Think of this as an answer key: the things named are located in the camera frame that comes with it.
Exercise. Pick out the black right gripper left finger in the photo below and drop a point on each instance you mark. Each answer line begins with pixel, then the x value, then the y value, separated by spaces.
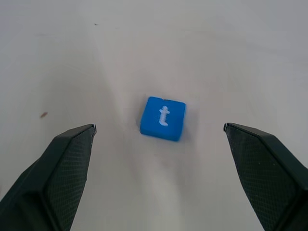
pixel 48 183

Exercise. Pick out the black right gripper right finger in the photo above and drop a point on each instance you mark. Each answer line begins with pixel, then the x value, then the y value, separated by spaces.
pixel 269 178

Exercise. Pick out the blue letter t tile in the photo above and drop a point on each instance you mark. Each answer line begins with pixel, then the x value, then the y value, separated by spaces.
pixel 163 120

